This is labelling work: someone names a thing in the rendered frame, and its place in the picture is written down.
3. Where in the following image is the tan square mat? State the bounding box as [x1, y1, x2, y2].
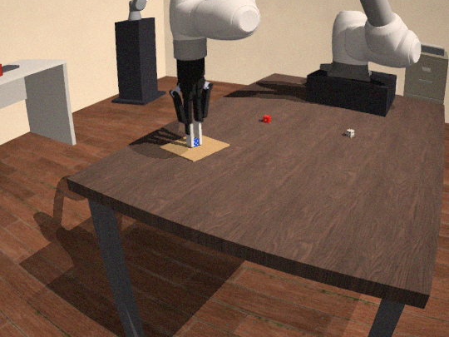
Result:
[160, 136, 229, 162]

